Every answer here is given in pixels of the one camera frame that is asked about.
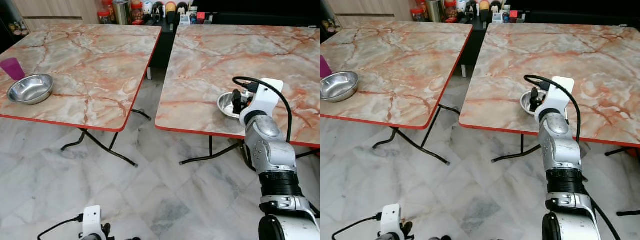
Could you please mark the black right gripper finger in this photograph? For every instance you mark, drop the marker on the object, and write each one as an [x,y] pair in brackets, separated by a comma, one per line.
[236,101]
[533,99]

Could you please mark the stainless steel bowl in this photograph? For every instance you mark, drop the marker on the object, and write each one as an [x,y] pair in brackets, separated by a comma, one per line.
[526,102]
[339,86]
[30,90]
[226,104]

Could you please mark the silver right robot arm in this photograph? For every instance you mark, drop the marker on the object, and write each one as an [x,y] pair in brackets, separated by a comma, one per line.
[272,160]
[562,160]

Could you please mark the marble folding table red edge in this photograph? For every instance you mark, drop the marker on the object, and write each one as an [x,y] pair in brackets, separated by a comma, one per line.
[405,65]
[210,55]
[600,55]
[95,65]

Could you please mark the small red box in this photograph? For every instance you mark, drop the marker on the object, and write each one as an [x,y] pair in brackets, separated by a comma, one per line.
[513,15]
[200,17]

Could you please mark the purple plastic cup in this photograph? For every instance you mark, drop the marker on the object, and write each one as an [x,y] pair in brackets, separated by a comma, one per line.
[12,69]
[324,67]

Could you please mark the small white box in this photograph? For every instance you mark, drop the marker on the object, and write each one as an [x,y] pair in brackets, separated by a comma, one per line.
[185,19]
[497,18]

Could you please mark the yellow headed figurine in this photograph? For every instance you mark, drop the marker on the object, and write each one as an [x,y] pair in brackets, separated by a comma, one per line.
[171,6]
[484,5]

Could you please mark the white figurine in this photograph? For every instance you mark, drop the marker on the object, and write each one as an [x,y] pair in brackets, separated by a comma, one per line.
[461,5]
[147,6]

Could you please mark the steel tumbler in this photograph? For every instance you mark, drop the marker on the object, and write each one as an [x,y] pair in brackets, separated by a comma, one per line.
[121,11]
[435,10]

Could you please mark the small jar red lid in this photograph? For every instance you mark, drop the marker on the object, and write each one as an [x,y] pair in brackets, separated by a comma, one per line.
[417,15]
[104,17]

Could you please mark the light wooden cabinet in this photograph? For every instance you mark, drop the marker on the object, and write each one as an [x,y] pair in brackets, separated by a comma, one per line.
[55,12]
[370,11]

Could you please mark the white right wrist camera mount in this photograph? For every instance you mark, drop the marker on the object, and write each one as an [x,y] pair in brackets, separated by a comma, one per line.
[557,97]
[265,97]

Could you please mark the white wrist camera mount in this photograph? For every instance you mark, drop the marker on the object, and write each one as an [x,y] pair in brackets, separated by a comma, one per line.
[92,219]
[265,97]
[557,97]
[391,217]

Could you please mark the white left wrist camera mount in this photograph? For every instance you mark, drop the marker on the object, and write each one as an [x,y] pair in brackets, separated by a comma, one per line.
[391,217]
[92,219]

